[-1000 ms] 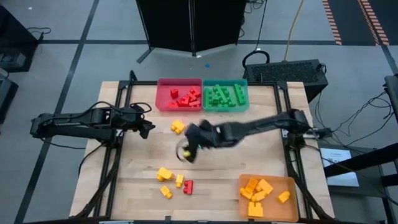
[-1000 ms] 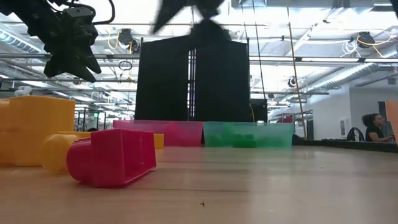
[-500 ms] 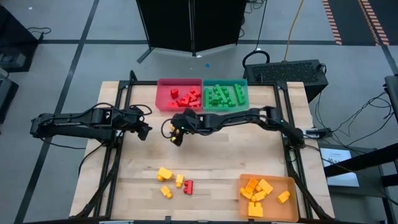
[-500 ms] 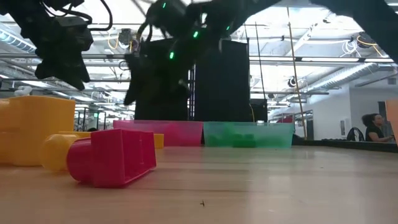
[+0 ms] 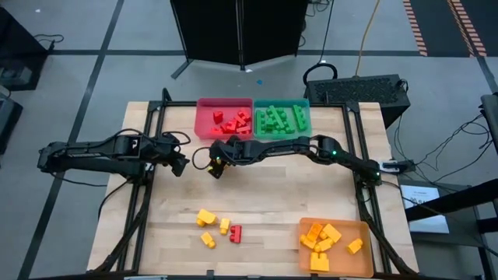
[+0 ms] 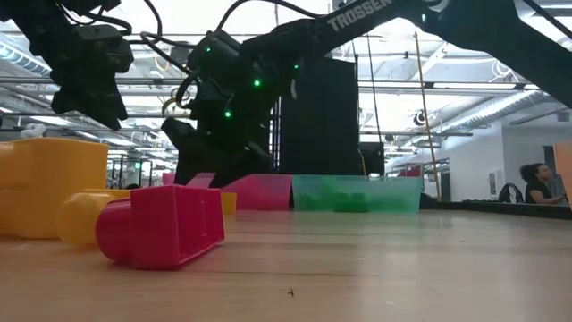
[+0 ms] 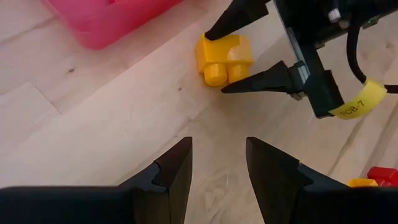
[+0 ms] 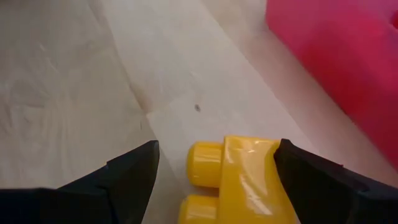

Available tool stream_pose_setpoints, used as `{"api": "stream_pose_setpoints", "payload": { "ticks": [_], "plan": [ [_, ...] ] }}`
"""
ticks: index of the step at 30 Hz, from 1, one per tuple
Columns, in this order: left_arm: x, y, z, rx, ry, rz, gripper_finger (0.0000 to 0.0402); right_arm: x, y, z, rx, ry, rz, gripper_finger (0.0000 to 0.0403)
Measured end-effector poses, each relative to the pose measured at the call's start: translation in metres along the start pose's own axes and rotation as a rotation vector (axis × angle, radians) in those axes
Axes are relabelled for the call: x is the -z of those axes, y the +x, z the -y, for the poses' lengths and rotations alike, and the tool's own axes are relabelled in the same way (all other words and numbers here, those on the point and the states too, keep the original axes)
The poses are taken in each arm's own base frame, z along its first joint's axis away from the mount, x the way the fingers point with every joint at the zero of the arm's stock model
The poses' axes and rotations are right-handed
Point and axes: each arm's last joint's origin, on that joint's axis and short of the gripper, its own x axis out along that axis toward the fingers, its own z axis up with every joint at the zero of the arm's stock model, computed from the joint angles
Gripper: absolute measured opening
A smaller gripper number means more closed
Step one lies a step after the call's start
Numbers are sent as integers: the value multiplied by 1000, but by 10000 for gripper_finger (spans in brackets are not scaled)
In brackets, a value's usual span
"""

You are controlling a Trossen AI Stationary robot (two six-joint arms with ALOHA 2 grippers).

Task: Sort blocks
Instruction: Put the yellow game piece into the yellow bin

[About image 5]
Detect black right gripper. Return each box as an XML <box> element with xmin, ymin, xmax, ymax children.
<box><xmin>207</xmin><ymin>135</ymin><xmax>246</xmax><ymax>180</ymax></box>

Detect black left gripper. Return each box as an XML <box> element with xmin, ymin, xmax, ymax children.
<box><xmin>142</xmin><ymin>136</ymin><xmax>191</xmax><ymax>178</ymax></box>

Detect long green toy block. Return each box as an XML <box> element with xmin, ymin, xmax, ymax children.
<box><xmin>267</xmin><ymin>104</ymin><xmax>288</xmax><ymax>129</ymax></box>
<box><xmin>292</xmin><ymin>103</ymin><xmax>309</xmax><ymax>131</ymax></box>

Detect orange toy block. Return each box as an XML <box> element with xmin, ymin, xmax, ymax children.
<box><xmin>307</xmin><ymin>222</ymin><xmax>324</xmax><ymax>242</ymax></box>

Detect large yellow toy block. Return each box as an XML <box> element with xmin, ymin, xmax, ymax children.
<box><xmin>196</xmin><ymin>208</ymin><xmax>218</xmax><ymax>228</ymax></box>
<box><xmin>310</xmin><ymin>252</ymin><xmax>331</xmax><ymax>272</ymax></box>

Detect pink translucent plastic bin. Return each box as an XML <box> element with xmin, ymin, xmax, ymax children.
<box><xmin>194</xmin><ymin>96</ymin><xmax>255</xmax><ymax>141</ymax></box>

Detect green translucent plastic bin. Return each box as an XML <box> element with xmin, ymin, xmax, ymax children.
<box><xmin>252</xmin><ymin>97</ymin><xmax>313</xmax><ymax>141</ymax></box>

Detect black divider panel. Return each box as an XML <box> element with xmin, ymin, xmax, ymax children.
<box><xmin>170</xmin><ymin>0</ymin><xmax>243</xmax><ymax>68</ymax></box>
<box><xmin>240</xmin><ymin>0</ymin><xmax>309</xmax><ymax>68</ymax></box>

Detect black computer tower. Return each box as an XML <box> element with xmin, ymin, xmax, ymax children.
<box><xmin>304</xmin><ymin>73</ymin><xmax>412</xmax><ymax>129</ymax></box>

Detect orange translucent plastic bin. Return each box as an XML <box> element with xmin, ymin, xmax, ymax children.
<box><xmin>297</xmin><ymin>216</ymin><xmax>375</xmax><ymax>278</ymax></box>

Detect dark grey floor case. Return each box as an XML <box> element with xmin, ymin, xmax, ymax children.
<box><xmin>0</xmin><ymin>86</ymin><xmax>24</xmax><ymax>155</ymax></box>

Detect black power strip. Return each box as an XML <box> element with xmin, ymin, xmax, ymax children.
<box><xmin>379</xmin><ymin>158</ymin><xmax>416</xmax><ymax>174</ymax></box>

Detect black floor equipment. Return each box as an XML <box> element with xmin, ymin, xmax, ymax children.
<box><xmin>0</xmin><ymin>5</ymin><xmax>50</xmax><ymax>93</ymax></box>

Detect white paper sheet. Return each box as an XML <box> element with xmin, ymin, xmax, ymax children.
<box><xmin>400</xmin><ymin>184</ymin><xmax>451</xmax><ymax>235</ymax></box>

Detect black metal stand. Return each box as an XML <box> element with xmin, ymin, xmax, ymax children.
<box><xmin>404</xmin><ymin>177</ymin><xmax>498</xmax><ymax>280</ymax></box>

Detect black side equipment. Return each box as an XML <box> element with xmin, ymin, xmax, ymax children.
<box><xmin>479</xmin><ymin>93</ymin><xmax>498</xmax><ymax>145</ymax></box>

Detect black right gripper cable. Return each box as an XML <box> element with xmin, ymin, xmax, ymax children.
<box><xmin>191</xmin><ymin>146</ymin><xmax>213</xmax><ymax>171</ymax></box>

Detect black table frame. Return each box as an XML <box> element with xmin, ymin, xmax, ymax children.
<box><xmin>87</xmin><ymin>87</ymin><xmax>419</xmax><ymax>280</ymax></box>

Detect black floor cable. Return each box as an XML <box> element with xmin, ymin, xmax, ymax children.
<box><xmin>33</xmin><ymin>33</ymin><xmax>65</xmax><ymax>53</ymax></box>

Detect black hanging cable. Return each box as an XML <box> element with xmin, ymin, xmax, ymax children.
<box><xmin>302</xmin><ymin>0</ymin><xmax>338</xmax><ymax>89</ymax></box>

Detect yellow cable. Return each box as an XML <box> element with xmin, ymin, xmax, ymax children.
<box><xmin>354</xmin><ymin>0</ymin><xmax>381</xmax><ymax>78</ymax></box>

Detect tangled black floor cables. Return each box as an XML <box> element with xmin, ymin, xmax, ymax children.
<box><xmin>392</xmin><ymin>112</ymin><xmax>498</xmax><ymax>184</ymax></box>

